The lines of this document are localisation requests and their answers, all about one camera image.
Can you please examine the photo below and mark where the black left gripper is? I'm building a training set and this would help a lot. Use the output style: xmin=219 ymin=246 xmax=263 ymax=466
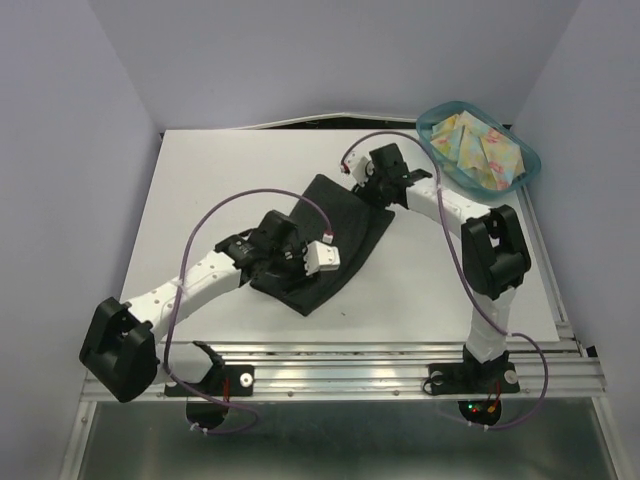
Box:
xmin=266 ymin=239 xmax=320 ymax=297

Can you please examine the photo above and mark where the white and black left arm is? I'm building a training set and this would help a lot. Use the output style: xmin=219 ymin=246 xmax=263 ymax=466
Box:
xmin=79 ymin=210 xmax=336 ymax=403

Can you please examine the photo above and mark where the pastel floral skirt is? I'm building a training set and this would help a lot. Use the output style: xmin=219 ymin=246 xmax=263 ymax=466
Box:
xmin=430 ymin=111 xmax=525 ymax=191

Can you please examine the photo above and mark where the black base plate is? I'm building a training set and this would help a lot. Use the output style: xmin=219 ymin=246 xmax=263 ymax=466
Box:
xmin=422 ymin=362 xmax=521 ymax=396
xmin=164 ymin=364 xmax=255 ymax=398

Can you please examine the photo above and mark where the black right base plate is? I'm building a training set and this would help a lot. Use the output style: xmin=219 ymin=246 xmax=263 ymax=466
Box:
xmin=422 ymin=362 xmax=521 ymax=396

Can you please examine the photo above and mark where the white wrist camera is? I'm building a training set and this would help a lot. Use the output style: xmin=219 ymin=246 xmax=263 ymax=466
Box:
xmin=303 ymin=241 xmax=341 ymax=277
xmin=340 ymin=152 xmax=375 ymax=187

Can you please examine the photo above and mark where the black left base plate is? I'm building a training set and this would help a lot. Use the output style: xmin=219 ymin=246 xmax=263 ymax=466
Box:
xmin=164 ymin=364 xmax=255 ymax=398

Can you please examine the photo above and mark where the metal lower shelf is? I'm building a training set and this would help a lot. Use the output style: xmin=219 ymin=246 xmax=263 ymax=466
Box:
xmin=62 ymin=399 xmax=624 ymax=479

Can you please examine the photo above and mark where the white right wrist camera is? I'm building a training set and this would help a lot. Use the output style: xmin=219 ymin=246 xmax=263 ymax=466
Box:
xmin=340 ymin=152 xmax=375 ymax=187

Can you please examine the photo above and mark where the teal plastic basket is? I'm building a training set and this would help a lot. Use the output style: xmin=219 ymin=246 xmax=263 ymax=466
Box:
xmin=416 ymin=101 xmax=541 ymax=199

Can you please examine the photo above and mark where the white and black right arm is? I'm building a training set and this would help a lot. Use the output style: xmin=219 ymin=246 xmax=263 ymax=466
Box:
xmin=340 ymin=143 xmax=531 ymax=392

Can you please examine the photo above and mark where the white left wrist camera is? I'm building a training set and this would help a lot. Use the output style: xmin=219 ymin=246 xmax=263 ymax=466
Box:
xmin=303 ymin=241 xmax=341 ymax=277

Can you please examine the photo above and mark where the dark dotted skirt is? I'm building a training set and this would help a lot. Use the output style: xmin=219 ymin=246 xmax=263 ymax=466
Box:
xmin=248 ymin=173 xmax=396 ymax=318

